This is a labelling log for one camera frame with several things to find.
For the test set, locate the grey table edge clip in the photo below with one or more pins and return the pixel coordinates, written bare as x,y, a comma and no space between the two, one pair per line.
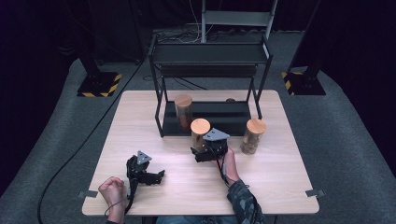
315,193
88,194

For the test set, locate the glass jar of brown lumps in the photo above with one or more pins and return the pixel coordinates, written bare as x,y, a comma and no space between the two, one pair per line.
256,126

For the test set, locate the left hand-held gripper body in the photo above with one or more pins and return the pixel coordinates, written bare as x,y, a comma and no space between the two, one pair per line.
138,169

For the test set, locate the grey metal frame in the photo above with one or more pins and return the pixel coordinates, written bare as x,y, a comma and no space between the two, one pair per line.
236,18

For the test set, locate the glass jar of red dates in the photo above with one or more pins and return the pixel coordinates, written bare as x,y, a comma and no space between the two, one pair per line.
183,101

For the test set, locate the black metal shelf rack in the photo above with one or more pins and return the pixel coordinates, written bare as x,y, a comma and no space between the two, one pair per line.
205,53

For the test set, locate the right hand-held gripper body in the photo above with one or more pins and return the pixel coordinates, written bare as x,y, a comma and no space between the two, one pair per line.
216,146

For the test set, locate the black stand with striped base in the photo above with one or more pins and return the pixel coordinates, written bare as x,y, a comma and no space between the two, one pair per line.
99,85
306,84

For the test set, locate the person's left hand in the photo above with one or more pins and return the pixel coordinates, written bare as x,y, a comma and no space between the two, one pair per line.
112,191

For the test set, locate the glass jar of reddish-brown bits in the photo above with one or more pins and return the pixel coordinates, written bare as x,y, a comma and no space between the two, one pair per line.
200,127

